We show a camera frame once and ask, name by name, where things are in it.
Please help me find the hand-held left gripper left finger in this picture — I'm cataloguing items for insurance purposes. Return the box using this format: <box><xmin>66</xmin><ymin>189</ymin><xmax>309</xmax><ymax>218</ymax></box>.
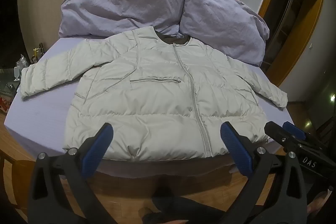
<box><xmin>28</xmin><ymin>122</ymin><xmax>117</xmax><ymax>224</ymax></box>

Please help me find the cream puffer jacket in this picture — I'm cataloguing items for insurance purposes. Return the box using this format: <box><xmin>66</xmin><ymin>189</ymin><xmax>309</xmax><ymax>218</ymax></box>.
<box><xmin>20</xmin><ymin>26</ymin><xmax>289</xmax><ymax>161</ymax></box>

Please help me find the bed with lavender sheet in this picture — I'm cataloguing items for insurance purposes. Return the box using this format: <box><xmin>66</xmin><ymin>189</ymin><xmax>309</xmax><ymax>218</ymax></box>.
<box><xmin>4</xmin><ymin>35</ymin><xmax>293</xmax><ymax>180</ymax></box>

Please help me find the person's bare foot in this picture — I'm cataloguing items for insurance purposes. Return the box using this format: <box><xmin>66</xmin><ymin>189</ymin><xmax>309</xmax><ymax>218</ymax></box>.
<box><xmin>307</xmin><ymin>191</ymin><xmax>326</xmax><ymax>224</ymax></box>

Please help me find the cluttered bedside table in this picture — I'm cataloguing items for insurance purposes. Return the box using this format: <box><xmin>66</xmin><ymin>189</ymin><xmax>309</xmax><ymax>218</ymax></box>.
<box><xmin>0</xmin><ymin>42</ymin><xmax>46</xmax><ymax>115</ymax></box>

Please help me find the yellow capped bottle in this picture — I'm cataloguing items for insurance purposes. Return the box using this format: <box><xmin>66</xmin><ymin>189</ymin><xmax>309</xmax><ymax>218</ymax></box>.
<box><xmin>32</xmin><ymin>47</ymin><xmax>44</xmax><ymax>62</ymax></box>

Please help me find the dark window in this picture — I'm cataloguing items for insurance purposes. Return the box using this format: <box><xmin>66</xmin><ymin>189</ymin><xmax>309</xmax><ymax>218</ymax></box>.
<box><xmin>0</xmin><ymin>0</ymin><xmax>19</xmax><ymax>69</ymax></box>

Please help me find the large lavender pillow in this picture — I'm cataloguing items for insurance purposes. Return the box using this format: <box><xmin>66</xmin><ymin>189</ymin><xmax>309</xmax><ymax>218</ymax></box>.
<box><xmin>58</xmin><ymin>0</ymin><xmax>188</xmax><ymax>38</ymax></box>

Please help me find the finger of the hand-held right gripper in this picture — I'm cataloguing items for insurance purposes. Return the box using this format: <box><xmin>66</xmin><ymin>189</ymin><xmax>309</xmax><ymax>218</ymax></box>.
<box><xmin>283</xmin><ymin>121</ymin><xmax>306</xmax><ymax>140</ymax></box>
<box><xmin>264</xmin><ymin>121</ymin><xmax>302</xmax><ymax>152</ymax></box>

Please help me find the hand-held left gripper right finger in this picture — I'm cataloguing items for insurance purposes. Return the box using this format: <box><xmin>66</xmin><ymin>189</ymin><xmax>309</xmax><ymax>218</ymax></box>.
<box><xmin>219</xmin><ymin>121</ymin><xmax>310</xmax><ymax>224</ymax></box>

